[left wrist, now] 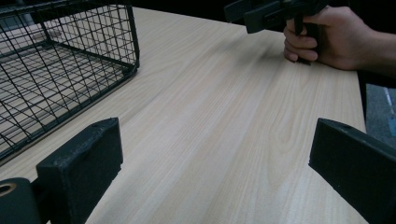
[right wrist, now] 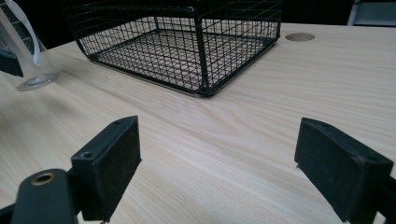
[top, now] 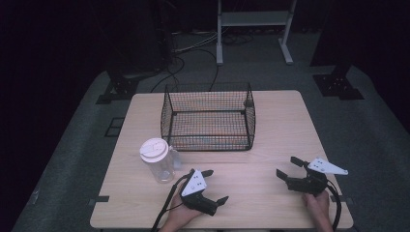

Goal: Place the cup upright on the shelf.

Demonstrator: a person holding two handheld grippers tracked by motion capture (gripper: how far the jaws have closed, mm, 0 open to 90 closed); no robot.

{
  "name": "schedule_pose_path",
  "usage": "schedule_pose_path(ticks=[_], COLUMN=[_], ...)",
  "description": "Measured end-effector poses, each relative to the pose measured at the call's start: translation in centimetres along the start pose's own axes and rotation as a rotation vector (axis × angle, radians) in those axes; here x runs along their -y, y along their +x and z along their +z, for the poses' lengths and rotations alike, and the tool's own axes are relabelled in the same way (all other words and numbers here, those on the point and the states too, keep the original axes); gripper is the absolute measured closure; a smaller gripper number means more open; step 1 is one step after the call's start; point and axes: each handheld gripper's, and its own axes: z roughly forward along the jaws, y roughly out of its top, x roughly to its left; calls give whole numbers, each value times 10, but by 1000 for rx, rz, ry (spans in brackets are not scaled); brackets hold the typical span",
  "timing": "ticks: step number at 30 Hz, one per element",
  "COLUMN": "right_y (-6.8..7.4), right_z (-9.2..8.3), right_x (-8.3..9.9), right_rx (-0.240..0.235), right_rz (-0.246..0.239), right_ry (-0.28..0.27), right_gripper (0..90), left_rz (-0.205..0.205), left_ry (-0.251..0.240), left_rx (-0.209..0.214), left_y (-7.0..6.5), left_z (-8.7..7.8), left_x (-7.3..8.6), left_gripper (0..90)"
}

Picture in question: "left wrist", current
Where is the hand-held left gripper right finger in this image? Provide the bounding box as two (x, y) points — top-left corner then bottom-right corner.
(308, 117), (396, 224)

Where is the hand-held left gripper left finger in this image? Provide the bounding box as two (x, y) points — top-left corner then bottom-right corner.
(35, 117), (124, 224)

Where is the black wire basket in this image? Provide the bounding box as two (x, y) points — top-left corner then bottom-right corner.
(0, 0), (141, 162)

